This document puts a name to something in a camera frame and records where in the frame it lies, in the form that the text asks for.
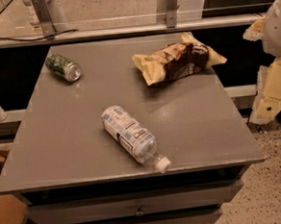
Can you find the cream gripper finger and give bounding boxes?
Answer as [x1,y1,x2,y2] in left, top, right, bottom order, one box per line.
[243,17,265,41]

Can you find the brown chip bag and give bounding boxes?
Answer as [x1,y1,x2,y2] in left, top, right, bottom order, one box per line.
[132,33,227,87]

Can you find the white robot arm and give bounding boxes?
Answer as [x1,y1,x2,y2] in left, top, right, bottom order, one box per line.
[243,0,281,125]

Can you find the green soda can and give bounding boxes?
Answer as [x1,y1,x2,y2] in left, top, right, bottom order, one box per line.
[45,53,83,82]

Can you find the clear plastic water bottle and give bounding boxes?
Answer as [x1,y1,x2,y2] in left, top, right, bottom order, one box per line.
[101,106,171,173]

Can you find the upper grey drawer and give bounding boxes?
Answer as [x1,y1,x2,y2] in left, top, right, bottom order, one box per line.
[25,179,243,224]

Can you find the grey drawer cabinet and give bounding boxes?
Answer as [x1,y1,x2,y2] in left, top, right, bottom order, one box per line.
[0,35,264,224]

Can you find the right metal bracket post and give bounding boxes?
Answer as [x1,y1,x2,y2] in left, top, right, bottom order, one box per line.
[165,0,179,28]

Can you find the metal bracket post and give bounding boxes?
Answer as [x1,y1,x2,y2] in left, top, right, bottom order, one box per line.
[165,0,179,28]
[31,0,55,37]

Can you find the grey metal rail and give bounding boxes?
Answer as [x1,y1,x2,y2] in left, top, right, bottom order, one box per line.
[0,13,263,49]

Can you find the left metal bracket post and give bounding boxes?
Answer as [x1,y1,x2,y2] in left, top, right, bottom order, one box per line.
[31,0,55,37]

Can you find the black cable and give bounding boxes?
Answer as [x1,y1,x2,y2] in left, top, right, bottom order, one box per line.
[0,28,80,43]

